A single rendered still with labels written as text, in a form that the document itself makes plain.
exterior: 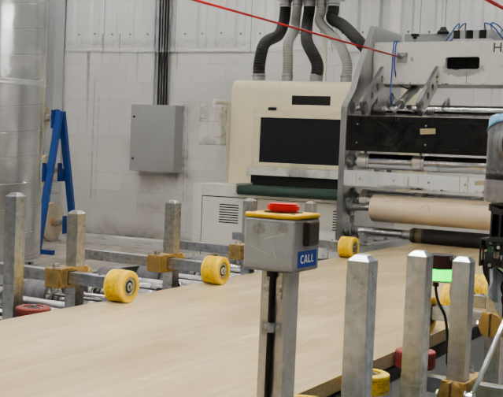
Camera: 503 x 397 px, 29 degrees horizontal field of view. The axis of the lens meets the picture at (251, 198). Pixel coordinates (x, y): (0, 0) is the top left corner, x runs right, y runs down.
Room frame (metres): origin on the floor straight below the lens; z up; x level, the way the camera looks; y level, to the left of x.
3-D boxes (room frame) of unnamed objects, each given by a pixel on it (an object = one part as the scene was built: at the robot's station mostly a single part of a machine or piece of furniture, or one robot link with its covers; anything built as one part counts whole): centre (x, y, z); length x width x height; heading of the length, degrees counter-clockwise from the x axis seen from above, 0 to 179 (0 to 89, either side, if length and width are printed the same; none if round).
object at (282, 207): (1.21, -0.04, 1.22); 0.04 x 0.04 x 0.02
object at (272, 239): (1.21, -0.04, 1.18); 0.07 x 0.07 x 0.08; 61
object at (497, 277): (1.85, -0.46, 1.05); 0.06 x 0.03 x 0.09; 151
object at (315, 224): (1.19, -0.07, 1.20); 0.03 x 0.01 x 0.03; 151
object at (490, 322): (2.11, -0.54, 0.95); 0.13 x 0.06 x 0.05; 151
